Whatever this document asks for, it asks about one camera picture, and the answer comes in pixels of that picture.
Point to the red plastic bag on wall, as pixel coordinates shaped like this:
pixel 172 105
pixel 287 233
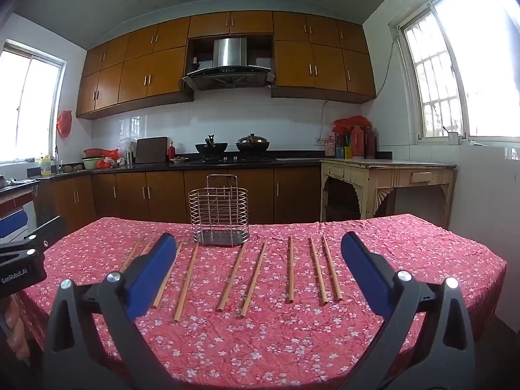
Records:
pixel 64 124

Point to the pink bottle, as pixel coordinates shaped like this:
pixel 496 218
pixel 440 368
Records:
pixel 329 148

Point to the white cup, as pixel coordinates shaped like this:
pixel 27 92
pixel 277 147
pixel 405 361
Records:
pixel 454 139

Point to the red plastic bag on counter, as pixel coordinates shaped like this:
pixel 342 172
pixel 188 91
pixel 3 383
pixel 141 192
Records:
pixel 109 155

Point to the cream side table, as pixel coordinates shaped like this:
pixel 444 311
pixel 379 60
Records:
pixel 386 174

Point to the white mesh cover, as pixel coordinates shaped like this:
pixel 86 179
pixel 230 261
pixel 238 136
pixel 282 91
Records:
pixel 126 144

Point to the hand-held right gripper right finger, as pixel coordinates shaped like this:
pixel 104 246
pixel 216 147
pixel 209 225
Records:
pixel 365 268

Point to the wooden wall cabinets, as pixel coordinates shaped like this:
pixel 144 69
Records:
pixel 138 73

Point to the blue box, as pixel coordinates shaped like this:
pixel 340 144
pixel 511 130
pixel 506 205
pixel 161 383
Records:
pixel 339 152

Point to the metal utensil cup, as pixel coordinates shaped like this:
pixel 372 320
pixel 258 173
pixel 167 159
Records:
pixel 130 157

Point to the steel range hood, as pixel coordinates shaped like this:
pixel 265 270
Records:
pixel 229 53

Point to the metal faucet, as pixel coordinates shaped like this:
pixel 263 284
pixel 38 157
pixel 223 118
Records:
pixel 57 158

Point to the wooden base cabinets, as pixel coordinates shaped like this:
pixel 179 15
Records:
pixel 162 195

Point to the red basin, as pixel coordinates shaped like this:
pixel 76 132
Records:
pixel 91 152

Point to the yellow detergent bottle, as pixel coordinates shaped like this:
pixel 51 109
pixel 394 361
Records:
pixel 46 166

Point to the black gas stove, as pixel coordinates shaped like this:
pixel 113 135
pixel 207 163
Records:
pixel 231 161

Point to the wok with lid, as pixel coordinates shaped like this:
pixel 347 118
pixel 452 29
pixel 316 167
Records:
pixel 252 144

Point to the dark red thermos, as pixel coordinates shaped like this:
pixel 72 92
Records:
pixel 370 144

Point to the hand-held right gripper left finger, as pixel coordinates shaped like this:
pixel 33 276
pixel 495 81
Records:
pixel 152 276

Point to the black wok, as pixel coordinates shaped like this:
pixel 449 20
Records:
pixel 211 148

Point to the wooden cutting board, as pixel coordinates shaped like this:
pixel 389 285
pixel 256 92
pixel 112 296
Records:
pixel 151 150

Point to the green basin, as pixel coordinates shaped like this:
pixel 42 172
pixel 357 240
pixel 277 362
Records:
pixel 89 162

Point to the red plastic bag on thermoses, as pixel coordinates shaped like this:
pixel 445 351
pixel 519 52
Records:
pixel 349 124

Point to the yellow box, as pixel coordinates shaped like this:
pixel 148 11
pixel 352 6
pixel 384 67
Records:
pixel 348 152

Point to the small sliding window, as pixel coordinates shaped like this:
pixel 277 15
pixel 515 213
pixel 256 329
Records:
pixel 24 105

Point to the large barred window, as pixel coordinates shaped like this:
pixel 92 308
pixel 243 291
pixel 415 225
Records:
pixel 438 81

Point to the group of wooden chopsticks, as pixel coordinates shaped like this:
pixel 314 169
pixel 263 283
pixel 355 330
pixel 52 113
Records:
pixel 187 282

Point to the small red bottle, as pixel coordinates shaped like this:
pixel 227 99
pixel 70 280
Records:
pixel 172 152

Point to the plate of food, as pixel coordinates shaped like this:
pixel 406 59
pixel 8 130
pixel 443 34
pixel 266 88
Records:
pixel 178 158

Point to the black kitchen countertop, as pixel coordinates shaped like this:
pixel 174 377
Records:
pixel 142 166

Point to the person's left hand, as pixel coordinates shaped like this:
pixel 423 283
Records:
pixel 18 333

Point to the red floral tablecloth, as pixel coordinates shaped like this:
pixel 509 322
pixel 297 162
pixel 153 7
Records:
pixel 264 345

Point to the red fronted cabinet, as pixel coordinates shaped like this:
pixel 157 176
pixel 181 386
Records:
pixel 16 201

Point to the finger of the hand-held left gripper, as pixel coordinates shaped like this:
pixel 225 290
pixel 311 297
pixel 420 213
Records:
pixel 46 229
pixel 12 223

